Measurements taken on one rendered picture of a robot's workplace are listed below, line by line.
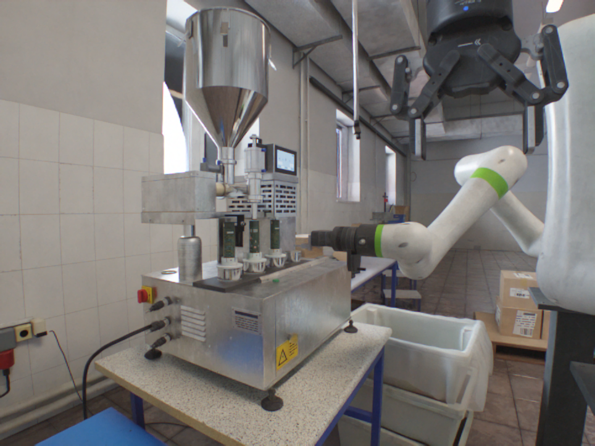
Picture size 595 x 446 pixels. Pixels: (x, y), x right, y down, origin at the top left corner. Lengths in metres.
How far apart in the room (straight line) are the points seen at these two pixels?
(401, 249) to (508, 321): 2.41
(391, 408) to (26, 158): 2.26
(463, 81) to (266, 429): 0.72
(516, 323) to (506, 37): 2.93
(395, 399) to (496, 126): 9.09
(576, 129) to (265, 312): 0.70
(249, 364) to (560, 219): 0.72
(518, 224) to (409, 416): 0.91
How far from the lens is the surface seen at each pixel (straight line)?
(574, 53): 0.71
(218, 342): 0.85
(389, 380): 1.54
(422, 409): 1.52
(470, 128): 10.02
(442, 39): 0.34
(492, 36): 0.34
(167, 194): 0.97
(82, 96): 2.35
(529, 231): 1.37
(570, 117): 0.69
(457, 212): 0.98
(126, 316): 2.46
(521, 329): 3.18
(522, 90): 0.32
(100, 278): 2.31
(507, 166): 1.07
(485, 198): 1.02
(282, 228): 1.16
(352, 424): 1.70
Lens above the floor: 1.22
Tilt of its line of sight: 2 degrees down
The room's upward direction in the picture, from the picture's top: straight up
